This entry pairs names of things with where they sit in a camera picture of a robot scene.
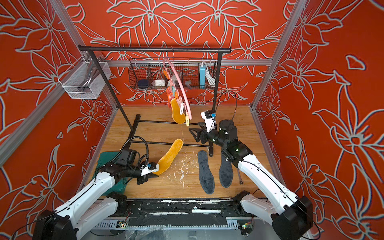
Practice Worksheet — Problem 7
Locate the light blue box in basket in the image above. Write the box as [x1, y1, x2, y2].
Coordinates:
[199, 63, 206, 89]

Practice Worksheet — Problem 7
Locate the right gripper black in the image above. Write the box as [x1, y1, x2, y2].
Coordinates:
[189, 123, 230, 151]

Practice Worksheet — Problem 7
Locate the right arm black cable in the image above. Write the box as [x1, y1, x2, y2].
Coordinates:
[214, 91, 238, 121]

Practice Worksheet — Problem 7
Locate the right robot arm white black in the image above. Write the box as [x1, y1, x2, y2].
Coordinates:
[189, 120, 314, 240]

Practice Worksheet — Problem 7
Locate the red insole front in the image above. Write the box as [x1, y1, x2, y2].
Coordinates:
[167, 88, 174, 109]

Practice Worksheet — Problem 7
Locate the dark grey insole front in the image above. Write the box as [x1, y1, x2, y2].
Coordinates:
[219, 153, 234, 188]

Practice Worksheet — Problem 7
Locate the green plastic tool case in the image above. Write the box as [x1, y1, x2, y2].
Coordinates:
[97, 151, 129, 196]

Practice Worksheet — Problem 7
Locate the yellow insole front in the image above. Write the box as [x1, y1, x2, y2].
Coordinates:
[154, 139, 184, 176]

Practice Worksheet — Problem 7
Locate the dark grey insole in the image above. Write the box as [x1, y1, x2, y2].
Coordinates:
[197, 151, 215, 195]
[219, 153, 234, 188]

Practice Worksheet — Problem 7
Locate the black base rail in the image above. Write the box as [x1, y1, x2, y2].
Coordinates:
[105, 198, 255, 229]

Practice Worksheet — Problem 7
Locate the pink clip hanger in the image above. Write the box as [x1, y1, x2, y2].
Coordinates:
[163, 58, 192, 127]

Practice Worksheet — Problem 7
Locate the yellow insole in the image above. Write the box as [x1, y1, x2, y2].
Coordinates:
[170, 99, 186, 125]
[154, 139, 184, 176]

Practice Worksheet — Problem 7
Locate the black wire wall basket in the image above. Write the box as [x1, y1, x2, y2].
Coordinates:
[128, 58, 217, 90]

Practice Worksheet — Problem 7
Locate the dark blue round item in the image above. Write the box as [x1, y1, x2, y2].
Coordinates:
[137, 79, 149, 89]

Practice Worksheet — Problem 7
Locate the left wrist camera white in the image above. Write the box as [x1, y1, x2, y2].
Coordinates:
[141, 162, 160, 176]

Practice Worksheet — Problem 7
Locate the black metal clothes rack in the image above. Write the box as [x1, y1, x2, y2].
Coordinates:
[78, 45, 232, 137]

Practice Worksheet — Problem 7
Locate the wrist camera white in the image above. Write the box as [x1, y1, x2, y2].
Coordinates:
[201, 110, 216, 133]
[141, 162, 160, 176]

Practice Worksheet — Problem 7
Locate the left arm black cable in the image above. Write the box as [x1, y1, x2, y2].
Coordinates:
[119, 136, 150, 169]

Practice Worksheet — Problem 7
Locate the silver wrench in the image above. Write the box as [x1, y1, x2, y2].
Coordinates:
[237, 169, 244, 185]

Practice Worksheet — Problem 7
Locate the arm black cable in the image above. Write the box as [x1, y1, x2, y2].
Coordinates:
[214, 91, 238, 121]
[119, 136, 150, 169]

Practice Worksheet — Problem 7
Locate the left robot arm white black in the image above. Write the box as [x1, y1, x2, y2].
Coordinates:
[33, 149, 160, 240]

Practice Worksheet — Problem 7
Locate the white mesh wall basket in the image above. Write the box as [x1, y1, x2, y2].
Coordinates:
[59, 60, 106, 100]

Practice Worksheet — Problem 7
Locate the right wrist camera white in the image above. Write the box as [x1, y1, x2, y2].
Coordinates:
[201, 110, 216, 133]

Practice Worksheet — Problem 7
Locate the white box in basket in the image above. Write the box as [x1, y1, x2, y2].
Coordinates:
[153, 79, 166, 88]

